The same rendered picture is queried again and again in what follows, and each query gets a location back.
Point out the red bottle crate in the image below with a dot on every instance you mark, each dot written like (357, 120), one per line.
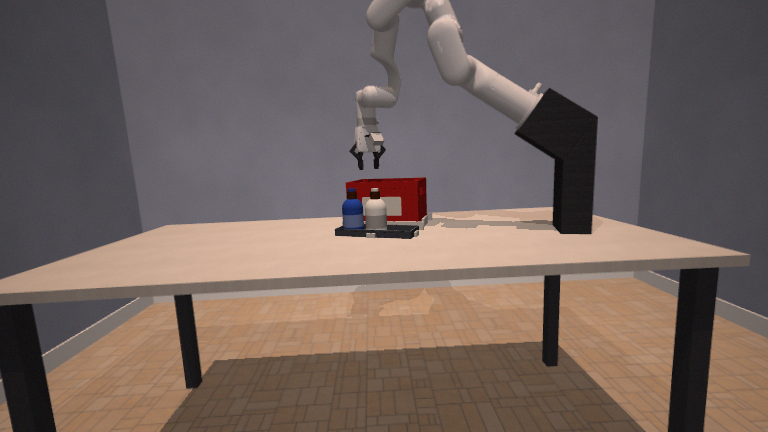
(405, 198)

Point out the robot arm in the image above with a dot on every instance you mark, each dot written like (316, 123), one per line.
(454, 65)

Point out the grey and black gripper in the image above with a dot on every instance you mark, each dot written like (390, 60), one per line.
(364, 144)

